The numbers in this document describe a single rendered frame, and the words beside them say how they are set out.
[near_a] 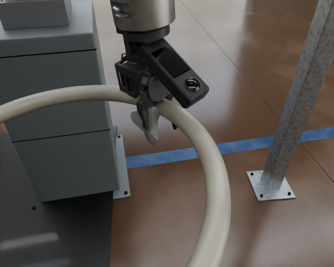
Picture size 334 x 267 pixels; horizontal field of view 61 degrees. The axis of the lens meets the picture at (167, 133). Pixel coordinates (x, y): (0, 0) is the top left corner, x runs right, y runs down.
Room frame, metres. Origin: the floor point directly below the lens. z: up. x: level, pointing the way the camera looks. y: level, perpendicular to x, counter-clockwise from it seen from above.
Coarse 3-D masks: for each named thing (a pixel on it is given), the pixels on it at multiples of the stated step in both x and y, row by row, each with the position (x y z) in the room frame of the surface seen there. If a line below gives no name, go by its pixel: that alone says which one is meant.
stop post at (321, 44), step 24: (312, 24) 1.01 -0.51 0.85; (312, 48) 0.96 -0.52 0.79; (312, 72) 0.94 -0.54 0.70; (288, 96) 1.01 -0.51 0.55; (312, 96) 0.95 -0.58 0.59; (288, 120) 0.95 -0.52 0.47; (288, 144) 0.94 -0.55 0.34; (264, 168) 1.01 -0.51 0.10; (264, 192) 0.93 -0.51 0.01; (288, 192) 0.92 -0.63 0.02
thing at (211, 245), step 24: (48, 96) 0.45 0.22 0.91; (72, 96) 0.46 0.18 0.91; (96, 96) 0.45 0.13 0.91; (120, 96) 0.44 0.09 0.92; (0, 120) 0.41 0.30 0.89; (192, 120) 0.35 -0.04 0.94; (192, 144) 0.31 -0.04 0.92; (216, 168) 0.24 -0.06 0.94; (216, 192) 0.21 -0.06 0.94; (216, 216) 0.18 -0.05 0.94; (216, 240) 0.15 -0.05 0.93; (192, 264) 0.13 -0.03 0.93; (216, 264) 0.13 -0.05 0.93
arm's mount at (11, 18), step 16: (0, 0) 1.00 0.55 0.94; (16, 0) 1.00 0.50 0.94; (32, 0) 1.00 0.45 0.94; (48, 0) 1.00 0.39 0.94; (64, 0) 1.02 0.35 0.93; (0, 16) 0.97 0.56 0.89; (16, 16) 0.98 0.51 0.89; (32, 16) 0.99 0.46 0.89; (48, 16) 1.00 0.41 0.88; (64, 16) 1.01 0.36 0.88
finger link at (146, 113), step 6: (144, 90) 0.38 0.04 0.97; (138, 96) 0.38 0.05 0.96; (144, 96) 0.37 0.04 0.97; (138, 102) 0.37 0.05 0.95; (144, 102) 0.37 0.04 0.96; (150, 102) 0.38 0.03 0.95; (138, 108) 0.37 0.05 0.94; (144, 108) 0.37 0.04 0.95; (144, 114) 0.37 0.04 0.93; (144, 120) 0.37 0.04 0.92; (144, 126) 0.37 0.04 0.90
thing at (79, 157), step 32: (0, 32) 0.94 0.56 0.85; (32, 32) 0.94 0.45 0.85; (64, 32) 0.94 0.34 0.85; (96, 32) 1.22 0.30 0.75; (0, 64) 0.88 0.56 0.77; (32, 64) 0.90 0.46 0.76; (64, 64) 0.92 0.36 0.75; (96, 64) 0.94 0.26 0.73; (0, 96) 0.87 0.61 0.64; (32, 128) 0.88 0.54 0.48; (64, 128) 0.91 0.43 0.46; (96, 128) 0.93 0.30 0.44; (32, 160) 0.87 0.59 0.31; (64, 160) 0.90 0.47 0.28; (96, 160) 0.93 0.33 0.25; (64, 192) 0.89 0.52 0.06; (96, 192) 0.92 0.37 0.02; (128, 192) 0.93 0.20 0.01
